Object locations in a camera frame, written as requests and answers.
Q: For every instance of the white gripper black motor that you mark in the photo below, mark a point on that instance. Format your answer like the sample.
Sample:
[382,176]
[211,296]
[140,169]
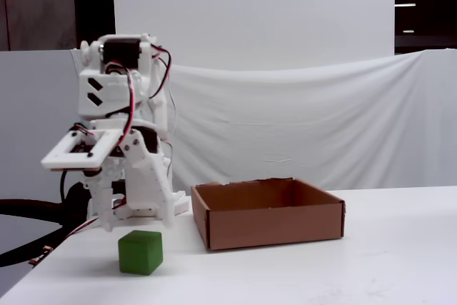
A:
[143,173]

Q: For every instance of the green cube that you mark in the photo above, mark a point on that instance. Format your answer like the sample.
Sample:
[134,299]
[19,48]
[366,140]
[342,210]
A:
[140,253]

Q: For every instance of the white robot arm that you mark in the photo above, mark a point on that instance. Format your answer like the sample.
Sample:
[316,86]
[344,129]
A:
[89,94]

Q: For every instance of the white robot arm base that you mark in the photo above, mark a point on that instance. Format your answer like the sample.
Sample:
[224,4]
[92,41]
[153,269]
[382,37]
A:
[180,205]

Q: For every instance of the brown cardboard box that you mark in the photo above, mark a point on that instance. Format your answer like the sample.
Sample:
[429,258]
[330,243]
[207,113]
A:
[275,228]

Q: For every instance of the black curved tube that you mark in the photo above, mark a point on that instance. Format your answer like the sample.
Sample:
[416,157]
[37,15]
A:
[28,208]

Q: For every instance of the small brown table clamp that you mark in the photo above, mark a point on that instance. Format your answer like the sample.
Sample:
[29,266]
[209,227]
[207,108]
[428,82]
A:
[40,255]

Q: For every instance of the grey partition panel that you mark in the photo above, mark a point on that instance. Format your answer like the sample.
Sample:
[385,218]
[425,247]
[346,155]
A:
[32,123]

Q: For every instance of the white draped cloth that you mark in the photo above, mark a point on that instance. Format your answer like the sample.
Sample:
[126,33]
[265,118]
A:
[303,123]

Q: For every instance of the brown wooden door panel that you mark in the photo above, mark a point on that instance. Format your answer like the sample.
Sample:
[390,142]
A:
[39,8]

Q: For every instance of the white backdrop panel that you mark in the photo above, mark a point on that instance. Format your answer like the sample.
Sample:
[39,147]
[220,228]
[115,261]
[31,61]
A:
[250,12]

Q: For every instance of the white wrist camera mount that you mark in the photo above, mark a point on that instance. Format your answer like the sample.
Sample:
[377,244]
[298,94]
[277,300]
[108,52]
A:
[71,160]

